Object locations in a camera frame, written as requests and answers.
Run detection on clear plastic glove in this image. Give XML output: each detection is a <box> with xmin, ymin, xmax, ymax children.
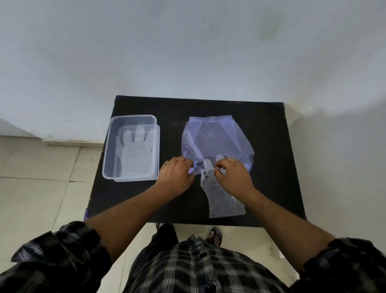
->
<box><xmin>114</xmin><ymin>126</ymin><xmax>157</xmax><ymax>179</ymax></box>
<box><xmin>200</xmin><ymin>154</ymin><xmax>246</xmax><ymax>219</ymax></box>

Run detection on person's right forearm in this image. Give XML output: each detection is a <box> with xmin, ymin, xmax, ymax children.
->
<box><xmin>242</xmin><ymin>188</ymin><xmax>335</xmax><ymax>272</ymax></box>

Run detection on person's left forearm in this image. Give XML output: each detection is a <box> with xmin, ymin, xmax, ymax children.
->
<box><xmin>86</xmin><ymin>182</ymin><xmax>175</xmax><ymax>263</ymax></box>

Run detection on person's right hand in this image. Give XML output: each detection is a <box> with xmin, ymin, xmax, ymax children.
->
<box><xmin>214</xmin><ymin>157</ymin><xmax>257</xmax><ymax>206</ymax></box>

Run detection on person's left hand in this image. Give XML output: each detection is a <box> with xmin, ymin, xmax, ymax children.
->
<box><xmin>155</xmin><ymin>156</ymin><xmax>195</xmax><ymax>198</ymax></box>

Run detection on clear plastic container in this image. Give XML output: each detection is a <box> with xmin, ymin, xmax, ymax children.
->
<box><xmin>102</xmin><ymin>114</ymin><xmax>160</xmax><ymax>183</ymax></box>

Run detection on purple translucent plastic bag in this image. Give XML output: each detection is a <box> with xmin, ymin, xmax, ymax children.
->
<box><xmin>181</xmin><ymin>115</ymin><xmax>255</xmax><ymax>175</ymax></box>

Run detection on dark right sandal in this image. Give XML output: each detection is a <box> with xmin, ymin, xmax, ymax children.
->
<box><xmin>206</xmin><ymin>227</ymin><xmax>223</xmax><ymax>247</ymax></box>

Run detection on black trousers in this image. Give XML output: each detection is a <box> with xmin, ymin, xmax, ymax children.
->
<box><xmin>129</xmin><ymin>223</ymin><xmax>181</xmax><ymax>281</ymax></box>

